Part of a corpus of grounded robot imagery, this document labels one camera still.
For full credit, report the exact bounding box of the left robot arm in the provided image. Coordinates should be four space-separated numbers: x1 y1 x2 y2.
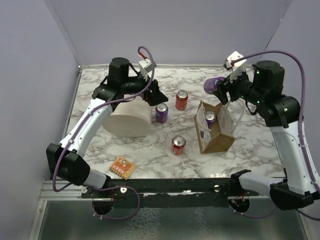
46 57 168 198

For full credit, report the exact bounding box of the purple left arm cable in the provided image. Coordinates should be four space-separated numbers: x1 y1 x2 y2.
51 46 157 221

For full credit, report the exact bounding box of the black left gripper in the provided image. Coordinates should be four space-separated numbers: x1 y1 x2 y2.
121 68 168 105

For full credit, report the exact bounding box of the white cylindrical bucket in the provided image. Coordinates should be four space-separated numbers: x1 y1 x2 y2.
102 96 152 138

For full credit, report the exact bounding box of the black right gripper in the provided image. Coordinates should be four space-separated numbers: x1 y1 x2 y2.
213 66 264 106

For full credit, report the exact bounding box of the orange snack packet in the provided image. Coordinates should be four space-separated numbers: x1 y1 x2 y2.
109 156 136 180

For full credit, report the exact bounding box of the red cola can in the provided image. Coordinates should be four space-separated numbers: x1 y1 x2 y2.
171 135 186 156
175 90 189 111

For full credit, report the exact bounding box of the purple soda can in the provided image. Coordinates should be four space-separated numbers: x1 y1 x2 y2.
155 103 169 124
203 76 225 95

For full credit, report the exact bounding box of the aluminium frame rail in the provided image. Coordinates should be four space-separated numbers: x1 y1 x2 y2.
40 177 267 200

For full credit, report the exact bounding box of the purple soda can carried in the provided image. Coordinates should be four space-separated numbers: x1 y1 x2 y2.
204 110 216 129

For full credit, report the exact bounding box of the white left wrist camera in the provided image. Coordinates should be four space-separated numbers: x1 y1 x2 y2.
138 58 157 79

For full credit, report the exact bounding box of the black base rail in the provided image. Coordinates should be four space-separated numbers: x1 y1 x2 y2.
81 177 259 209

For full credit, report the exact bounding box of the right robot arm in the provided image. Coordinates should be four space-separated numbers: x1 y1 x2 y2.
209 60 320 211

